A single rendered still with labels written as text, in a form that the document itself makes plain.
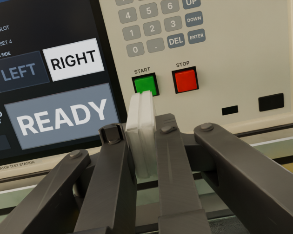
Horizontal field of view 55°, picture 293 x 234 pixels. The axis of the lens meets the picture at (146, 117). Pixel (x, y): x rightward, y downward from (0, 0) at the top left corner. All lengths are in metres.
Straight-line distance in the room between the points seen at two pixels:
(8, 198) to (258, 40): 0.28
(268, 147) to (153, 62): 0.13
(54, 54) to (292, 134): 0.23
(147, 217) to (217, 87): 0.29
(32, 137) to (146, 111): 0.17
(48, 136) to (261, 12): 0.23
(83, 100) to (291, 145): 0.20
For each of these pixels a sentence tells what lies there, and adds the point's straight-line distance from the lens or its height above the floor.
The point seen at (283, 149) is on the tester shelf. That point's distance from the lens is 0.29.
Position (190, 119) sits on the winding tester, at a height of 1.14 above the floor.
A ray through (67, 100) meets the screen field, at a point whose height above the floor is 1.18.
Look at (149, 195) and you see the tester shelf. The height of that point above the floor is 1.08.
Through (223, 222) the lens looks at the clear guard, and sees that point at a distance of 0.27.
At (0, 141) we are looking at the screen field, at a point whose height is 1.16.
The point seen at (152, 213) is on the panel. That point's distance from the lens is 0.49.
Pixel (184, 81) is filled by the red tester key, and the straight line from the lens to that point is 0.27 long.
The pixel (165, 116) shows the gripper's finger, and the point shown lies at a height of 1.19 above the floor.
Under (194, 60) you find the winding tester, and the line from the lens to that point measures 0.27.
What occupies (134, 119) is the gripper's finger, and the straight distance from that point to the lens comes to 0.15.
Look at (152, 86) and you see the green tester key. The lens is 0.26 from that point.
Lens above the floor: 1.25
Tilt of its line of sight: 20 degrees down
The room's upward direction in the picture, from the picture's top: 13 degrees counter-clockwise
